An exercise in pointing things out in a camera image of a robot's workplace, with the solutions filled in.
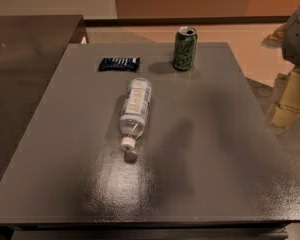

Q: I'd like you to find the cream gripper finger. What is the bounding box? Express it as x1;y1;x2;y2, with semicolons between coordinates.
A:
266;24;286;42
269;66;300;128

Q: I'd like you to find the clear blue-labelled plastic bottle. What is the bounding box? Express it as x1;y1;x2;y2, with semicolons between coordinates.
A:
119;78;152;152

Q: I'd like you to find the green soda can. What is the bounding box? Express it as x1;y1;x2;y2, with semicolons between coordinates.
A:
173;26;197;71

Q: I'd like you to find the dark blue snack packet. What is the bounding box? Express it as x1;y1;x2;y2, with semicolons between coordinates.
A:
98;57;140;72

